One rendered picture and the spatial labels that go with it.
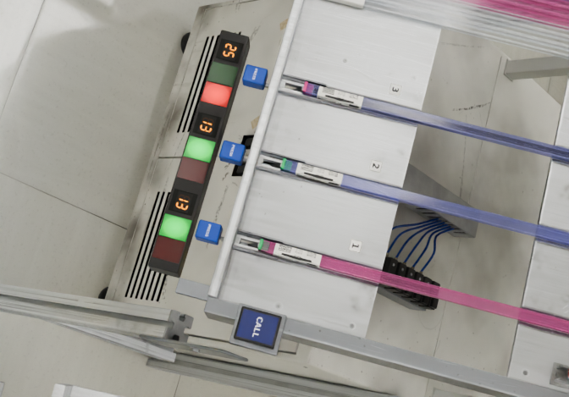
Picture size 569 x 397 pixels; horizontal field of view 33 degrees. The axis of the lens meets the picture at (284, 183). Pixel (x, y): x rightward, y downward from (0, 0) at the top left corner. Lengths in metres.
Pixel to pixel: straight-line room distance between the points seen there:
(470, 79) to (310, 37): 0.57
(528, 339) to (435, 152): 0.57
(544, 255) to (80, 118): 1.03
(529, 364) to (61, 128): 1.06
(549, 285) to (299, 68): 0.43
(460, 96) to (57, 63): 0.77
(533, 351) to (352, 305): 0.23
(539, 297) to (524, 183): 0.75
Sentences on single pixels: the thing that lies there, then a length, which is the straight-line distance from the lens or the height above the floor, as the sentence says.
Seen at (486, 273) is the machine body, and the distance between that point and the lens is 1.88.
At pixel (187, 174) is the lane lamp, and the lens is 1.27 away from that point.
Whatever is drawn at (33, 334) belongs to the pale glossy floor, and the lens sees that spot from 1.93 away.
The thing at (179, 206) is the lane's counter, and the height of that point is 0.65.
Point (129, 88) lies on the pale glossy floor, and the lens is 2.04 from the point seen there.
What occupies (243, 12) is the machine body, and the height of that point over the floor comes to 0.22.
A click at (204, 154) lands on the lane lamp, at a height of 0.66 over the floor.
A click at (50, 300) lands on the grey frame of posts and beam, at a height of 0.36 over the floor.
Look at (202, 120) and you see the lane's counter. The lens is 1.30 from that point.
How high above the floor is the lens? 1.63
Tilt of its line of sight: 44 degrees down
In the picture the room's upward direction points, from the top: 90 degrees clockwise
